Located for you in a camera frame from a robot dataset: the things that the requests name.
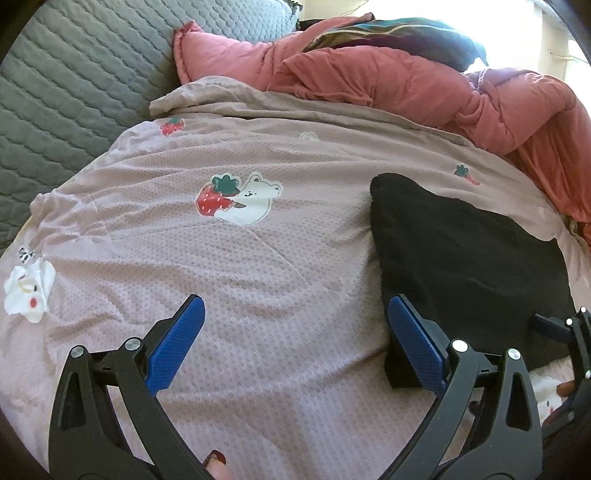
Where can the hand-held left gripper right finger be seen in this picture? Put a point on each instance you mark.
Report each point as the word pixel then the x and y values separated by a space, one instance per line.
pixel 418 344

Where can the small white printed cloth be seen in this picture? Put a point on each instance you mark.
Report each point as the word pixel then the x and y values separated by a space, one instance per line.
pixel 27 290

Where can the person's left hand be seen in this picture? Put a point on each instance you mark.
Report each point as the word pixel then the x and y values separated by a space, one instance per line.
pixel 218 464

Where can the pink strawberry print blanket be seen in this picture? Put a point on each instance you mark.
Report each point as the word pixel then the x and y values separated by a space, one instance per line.
pixel 231 258

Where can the grey quilted bed cover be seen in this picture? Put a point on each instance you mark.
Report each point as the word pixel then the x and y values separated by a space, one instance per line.
pixel 69 92

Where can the black garment with orange cuffs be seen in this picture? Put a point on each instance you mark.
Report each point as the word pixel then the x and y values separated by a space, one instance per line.
pixel 461 254

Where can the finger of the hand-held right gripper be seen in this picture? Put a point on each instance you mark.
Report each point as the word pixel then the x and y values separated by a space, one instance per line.
pixel 549 325

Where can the dark teal striped pillow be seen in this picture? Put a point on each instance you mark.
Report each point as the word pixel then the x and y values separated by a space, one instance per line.
pixel 406 39

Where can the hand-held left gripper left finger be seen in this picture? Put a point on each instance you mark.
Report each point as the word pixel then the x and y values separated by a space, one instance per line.
pixel 178 344

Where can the person's right hand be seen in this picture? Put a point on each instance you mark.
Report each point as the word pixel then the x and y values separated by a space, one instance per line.
pixel 566 388

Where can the pink ruffled pillow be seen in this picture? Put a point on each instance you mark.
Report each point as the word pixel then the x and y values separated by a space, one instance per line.
pixel 221 55

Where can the pink comforter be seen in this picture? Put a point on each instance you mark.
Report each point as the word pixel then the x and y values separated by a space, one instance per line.
pixel 461 92

